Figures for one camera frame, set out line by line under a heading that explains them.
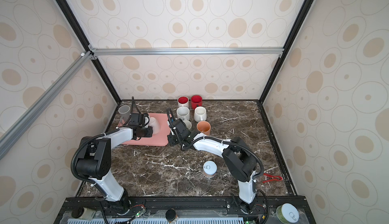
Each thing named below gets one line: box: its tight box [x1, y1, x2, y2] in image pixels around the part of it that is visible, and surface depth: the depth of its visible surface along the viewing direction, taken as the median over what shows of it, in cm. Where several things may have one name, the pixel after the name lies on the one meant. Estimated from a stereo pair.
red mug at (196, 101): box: [190, 94, 204, 110], surface depth 114 cm
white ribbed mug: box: [193, 105, 208, 123], surface depth 105 cm
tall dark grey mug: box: [118, 104, 131, 123], surface depth 102 cm
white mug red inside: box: [177, 95, 189, 108], surface depth 112 cm
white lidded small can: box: [203, 160, 218, 178], surface depth 83 cm
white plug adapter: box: [71, 206, 97, 221], surface depth 68 cm
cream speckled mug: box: [176, 106, 190, 121], surface depth 106 cm
